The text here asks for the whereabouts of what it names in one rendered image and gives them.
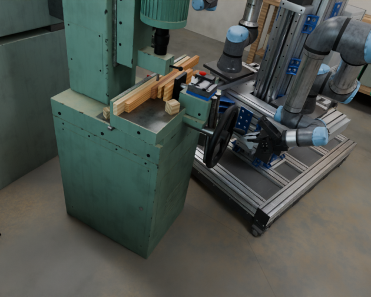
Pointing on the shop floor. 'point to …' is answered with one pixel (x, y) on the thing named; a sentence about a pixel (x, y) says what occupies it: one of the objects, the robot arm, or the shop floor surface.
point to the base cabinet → (123, 186)
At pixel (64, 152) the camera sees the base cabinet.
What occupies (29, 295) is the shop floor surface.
